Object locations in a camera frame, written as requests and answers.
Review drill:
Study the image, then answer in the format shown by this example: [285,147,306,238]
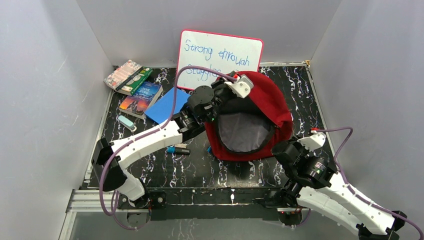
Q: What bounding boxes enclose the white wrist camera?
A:
[296,128,327,152]
[224,74,254,99]

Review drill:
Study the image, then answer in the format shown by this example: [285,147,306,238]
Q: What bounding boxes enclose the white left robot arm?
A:
[91,77,251,216]

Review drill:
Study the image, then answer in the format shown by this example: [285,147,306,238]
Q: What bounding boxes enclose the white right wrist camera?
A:
[296,128,327,152]

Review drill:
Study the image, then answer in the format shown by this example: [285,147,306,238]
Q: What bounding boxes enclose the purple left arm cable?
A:
[99,65,238,231]

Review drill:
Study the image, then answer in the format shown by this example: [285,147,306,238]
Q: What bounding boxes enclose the Jane Eyre paperback book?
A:
[118,81,163,119]

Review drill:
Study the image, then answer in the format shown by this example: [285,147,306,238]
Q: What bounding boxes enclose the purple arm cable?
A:
[311,126,423,240]
[99,65,238,231]

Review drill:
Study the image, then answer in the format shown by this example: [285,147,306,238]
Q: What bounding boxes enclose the blue notebook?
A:
[145,88,190,124]

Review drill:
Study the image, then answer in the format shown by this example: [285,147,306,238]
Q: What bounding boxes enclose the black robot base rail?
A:
[117,187,308,226]

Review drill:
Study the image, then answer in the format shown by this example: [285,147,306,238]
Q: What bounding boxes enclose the pink framed whiteboard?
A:
[177,29,264,74]

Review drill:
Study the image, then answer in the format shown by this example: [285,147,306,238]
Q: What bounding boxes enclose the black blue marker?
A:
[166,146,191,155]

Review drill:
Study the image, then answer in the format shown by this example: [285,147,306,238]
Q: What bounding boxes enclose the pink floral book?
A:
[103,59,143,92]

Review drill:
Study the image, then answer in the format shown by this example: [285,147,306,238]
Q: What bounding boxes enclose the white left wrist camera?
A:
[224,74,254,99]

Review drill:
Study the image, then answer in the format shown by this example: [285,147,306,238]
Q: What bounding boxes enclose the green treehouse book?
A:
[117,67,153,96]

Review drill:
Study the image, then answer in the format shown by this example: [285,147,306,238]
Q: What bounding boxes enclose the red student backpack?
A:
[204,71,294,162]

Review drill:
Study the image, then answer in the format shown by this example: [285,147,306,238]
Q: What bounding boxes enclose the small grey eraser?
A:
[174,143,187,149]

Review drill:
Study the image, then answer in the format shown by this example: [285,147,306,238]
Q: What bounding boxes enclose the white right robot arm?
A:
[271,132,406,240]

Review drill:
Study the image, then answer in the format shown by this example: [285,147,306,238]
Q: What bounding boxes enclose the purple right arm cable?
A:
[311,126,423,240]

